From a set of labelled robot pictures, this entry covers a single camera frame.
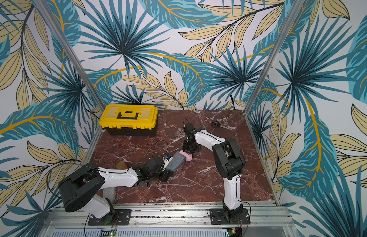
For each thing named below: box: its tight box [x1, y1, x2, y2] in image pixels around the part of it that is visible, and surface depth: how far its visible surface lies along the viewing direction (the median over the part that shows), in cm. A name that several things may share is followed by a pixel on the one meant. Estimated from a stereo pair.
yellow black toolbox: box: [99, 104, 159, 137], surface depth 95 cm
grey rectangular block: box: [165, 150, 186, 173], surface depth 92 cm
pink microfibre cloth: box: [179, 149, 193, 161], surface depth 92 cm
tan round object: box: [115, 160, 128, 170], surface depth 92 cm
